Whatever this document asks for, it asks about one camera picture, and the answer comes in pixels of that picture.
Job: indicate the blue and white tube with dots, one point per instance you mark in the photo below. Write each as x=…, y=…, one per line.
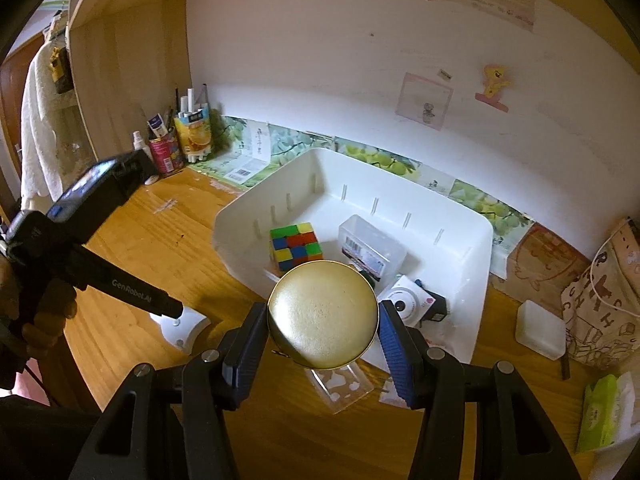
x=157, y=126

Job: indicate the white rounded box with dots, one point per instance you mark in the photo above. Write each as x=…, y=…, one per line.
x=542, y=330

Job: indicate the clear plastic container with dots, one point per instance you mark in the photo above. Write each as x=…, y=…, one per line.
x=340, y=385

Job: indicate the white spray bottle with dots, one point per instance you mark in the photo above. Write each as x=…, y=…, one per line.
x=140, y=147

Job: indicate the pink paper note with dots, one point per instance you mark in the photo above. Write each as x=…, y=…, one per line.
x=420, y=100

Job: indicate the yellow printed carton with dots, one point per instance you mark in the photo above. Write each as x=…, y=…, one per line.
x=192, y=135

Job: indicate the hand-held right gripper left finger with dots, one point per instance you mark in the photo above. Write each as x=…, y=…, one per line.
x=245, y=355

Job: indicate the green leafy paper strip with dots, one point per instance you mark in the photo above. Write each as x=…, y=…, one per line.
x=380, y=160

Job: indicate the white label sheet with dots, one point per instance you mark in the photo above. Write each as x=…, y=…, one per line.
x=250, y=160

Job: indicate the brown wooden door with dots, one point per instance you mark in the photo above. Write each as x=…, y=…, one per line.
x=10, y=100

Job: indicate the wooden desk hutch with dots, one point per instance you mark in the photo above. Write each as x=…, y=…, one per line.
x=130, y=70

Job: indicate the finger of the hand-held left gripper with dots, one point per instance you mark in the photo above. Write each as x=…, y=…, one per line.
x=125, y=285

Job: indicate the red can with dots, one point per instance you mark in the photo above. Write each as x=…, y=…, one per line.
x=165, y=155

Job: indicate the white plastic storage bin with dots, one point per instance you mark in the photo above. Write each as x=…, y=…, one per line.
x=380, y=195

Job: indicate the clear box with blue label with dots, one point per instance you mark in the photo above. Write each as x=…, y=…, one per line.
x=367, y=240

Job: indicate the long pale paper strip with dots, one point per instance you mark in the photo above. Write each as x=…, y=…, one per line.
x=490, y=2

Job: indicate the yellow pony sticker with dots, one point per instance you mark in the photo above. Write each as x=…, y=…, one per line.
x=494, y=85

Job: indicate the green tissue pack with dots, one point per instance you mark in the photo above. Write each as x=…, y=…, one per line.
x=600, y=410

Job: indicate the white instant camera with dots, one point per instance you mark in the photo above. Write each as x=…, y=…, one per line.
x=405, y=300

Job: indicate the person's left hand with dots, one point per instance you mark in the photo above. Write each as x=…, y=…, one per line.
x=40, y=332

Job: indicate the multicoloured puzzle cube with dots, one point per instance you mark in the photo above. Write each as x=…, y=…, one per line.
x=295, y=247

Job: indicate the white hanging garment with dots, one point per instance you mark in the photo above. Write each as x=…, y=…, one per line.
x=45, y=125

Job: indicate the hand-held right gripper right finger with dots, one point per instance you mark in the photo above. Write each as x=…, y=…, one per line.
x=397, y=360

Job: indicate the round gold and green tin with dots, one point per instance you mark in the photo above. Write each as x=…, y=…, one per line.
x=322, y=312

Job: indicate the brown cardboard box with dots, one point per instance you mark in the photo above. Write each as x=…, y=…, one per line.
x=540, y=260

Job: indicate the person's dark clothing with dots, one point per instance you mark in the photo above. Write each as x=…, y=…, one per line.
x=40, y=440

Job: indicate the yellow and black tag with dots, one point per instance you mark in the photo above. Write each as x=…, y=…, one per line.
x=60, y=67

